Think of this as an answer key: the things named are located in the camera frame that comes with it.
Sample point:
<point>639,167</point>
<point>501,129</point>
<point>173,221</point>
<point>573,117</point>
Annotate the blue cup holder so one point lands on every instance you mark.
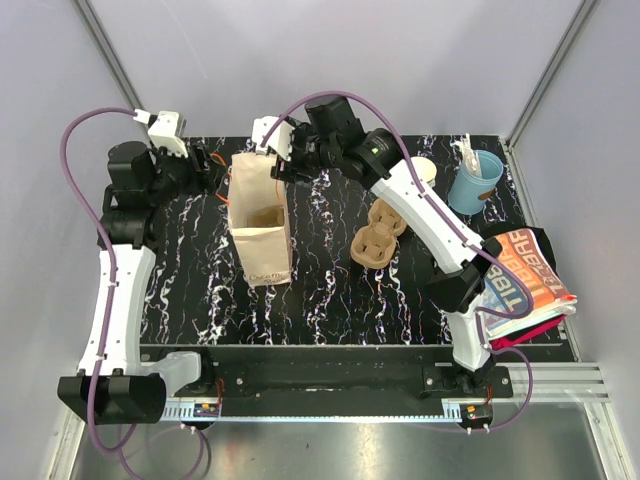
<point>470,192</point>

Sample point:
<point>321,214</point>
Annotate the aluminium frame post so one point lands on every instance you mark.
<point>107,52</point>
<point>567,42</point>

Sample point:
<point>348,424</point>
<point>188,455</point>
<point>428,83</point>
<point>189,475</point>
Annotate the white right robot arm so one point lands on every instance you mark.
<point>462,256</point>

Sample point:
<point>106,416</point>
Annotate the pulp cup carrier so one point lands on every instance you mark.
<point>374,244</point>

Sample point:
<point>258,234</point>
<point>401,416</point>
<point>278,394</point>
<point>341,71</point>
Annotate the stack of paper cups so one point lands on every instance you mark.
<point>426,170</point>

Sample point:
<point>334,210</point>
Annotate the wrapped stirrers in holder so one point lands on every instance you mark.
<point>469,157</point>

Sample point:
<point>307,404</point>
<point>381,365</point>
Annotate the aluminium frame post right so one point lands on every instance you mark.
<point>567,42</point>

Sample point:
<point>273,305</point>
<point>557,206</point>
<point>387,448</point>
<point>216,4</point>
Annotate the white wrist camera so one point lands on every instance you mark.
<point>268,139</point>
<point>164,130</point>

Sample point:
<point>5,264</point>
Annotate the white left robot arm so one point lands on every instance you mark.
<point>113,385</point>

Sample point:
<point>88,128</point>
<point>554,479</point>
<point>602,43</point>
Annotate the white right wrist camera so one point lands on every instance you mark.
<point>268,139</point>

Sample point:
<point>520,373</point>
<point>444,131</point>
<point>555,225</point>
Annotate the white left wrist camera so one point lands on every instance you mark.
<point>164,130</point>

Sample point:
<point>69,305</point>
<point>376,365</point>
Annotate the aluminium frame post left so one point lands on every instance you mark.
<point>107,52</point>

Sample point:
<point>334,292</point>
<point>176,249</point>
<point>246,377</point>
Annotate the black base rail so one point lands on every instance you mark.
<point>313,383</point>

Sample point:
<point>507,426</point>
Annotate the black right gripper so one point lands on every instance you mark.
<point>286,170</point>

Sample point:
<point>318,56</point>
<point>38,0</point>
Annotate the paper bag orange handles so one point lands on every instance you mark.
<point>258,219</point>

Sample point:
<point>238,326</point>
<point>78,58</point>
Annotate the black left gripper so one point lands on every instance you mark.
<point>201,170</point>

